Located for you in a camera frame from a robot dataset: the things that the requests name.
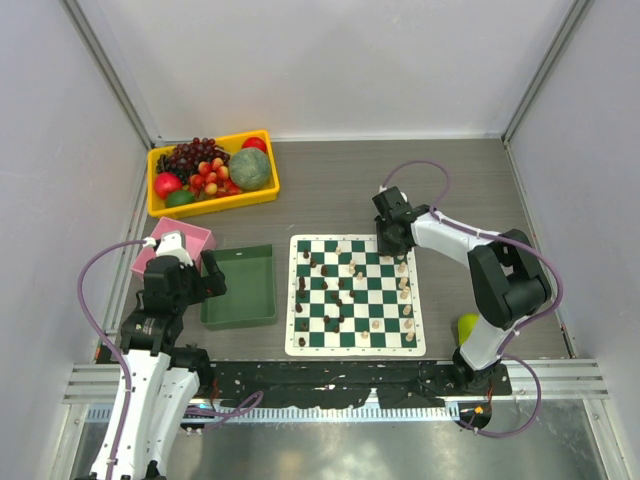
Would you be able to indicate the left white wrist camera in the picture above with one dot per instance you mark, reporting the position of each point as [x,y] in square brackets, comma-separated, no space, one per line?
[171,244]

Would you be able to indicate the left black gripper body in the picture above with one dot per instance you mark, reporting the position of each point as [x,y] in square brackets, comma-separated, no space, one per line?
[191,292]

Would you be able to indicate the red apple back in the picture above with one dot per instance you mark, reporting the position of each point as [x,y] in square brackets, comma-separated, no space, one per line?
[256,143]

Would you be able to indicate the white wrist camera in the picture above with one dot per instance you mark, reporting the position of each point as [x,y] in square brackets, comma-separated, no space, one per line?
[171,244]
[392,193]

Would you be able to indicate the yellow plastic fruit bin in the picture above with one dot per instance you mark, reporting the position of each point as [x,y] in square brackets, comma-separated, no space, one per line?
[232,144]

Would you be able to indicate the red yellow cherry bunch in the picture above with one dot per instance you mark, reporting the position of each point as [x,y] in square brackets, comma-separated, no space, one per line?
[212,180]

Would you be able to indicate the green melon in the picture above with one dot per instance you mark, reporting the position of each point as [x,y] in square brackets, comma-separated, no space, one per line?
[250,169]

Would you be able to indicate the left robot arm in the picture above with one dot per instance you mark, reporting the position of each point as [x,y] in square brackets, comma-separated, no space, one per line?
[157,378]

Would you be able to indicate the green pear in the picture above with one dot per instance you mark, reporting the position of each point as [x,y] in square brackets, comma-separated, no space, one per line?
[465,326]

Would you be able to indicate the dark purple grape bunch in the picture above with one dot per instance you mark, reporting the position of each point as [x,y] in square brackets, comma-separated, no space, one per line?
[184,159]

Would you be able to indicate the white slotted cable duct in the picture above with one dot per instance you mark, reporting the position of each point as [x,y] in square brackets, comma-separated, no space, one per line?
[370,412]

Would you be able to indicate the green plastic tray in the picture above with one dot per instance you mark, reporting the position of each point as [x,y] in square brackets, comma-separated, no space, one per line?
[250,300]

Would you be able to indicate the red apple front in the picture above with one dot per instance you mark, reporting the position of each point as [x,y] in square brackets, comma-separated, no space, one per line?
[165,184]

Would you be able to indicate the green lime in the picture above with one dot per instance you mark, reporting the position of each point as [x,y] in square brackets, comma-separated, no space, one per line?
[179,198]

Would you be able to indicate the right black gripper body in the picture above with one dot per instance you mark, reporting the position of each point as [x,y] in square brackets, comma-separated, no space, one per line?
[386,243]

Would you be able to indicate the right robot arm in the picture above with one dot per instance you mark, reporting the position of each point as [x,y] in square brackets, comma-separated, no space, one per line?
[508,281]

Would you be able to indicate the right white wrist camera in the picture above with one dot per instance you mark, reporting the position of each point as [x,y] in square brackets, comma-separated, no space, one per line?
[392,193]

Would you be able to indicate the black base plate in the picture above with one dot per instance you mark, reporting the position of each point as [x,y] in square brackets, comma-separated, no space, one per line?
[343,384]

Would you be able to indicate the pink plastic box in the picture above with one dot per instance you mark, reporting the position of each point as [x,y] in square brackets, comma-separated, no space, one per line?
[197,239]

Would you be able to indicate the green white chess board mat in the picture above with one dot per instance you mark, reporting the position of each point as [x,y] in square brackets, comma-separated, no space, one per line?
[345,299]

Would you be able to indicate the red apple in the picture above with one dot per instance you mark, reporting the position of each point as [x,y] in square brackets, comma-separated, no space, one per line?
[165,184]
[256,143]

